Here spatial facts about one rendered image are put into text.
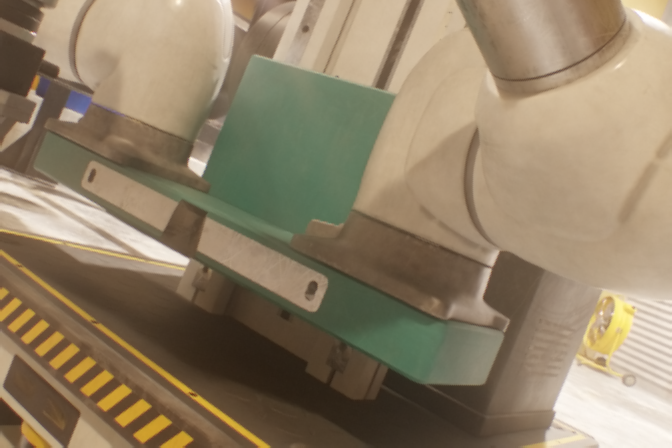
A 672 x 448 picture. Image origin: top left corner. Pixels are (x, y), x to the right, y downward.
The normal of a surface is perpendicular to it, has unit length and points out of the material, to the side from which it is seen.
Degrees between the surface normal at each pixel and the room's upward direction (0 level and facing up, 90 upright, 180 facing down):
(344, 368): 90
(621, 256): 138
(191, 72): 88
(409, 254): 84
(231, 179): 90
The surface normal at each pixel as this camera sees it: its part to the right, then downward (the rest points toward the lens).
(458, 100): -0.65, -0.46
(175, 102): 0.54, 0.25
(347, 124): -0.54, -0.23
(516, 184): -0.75, 0.60
